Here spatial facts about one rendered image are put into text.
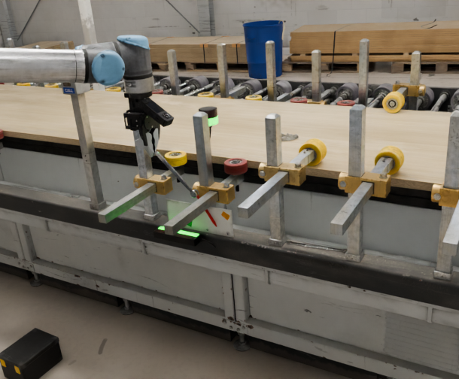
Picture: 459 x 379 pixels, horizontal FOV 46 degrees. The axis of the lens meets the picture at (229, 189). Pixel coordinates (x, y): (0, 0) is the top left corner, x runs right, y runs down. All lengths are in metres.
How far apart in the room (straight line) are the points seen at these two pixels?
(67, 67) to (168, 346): 1.42
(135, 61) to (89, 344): 1.41
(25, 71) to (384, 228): 1.17
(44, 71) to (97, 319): 1.55
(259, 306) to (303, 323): 0.19
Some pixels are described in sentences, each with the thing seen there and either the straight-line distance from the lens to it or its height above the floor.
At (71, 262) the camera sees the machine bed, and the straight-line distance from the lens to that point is 2.85.
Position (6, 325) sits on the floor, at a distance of 2.90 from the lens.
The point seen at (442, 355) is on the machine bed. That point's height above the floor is 0.24.
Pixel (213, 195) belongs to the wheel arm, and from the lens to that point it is 1.72.
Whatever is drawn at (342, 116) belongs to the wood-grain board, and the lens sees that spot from 2.33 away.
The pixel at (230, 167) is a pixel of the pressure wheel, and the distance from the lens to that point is 1.82.
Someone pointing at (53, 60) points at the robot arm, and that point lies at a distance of 1.48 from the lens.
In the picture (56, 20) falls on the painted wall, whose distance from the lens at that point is 11.26.
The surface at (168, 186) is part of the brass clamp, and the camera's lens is 1.88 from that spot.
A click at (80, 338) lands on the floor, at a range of 2.66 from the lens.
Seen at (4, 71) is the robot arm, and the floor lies 1.34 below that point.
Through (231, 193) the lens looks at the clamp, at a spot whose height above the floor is 0.85.
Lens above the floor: 1.55
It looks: 23 degrees down
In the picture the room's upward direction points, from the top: 5 degrees counter-clockwise
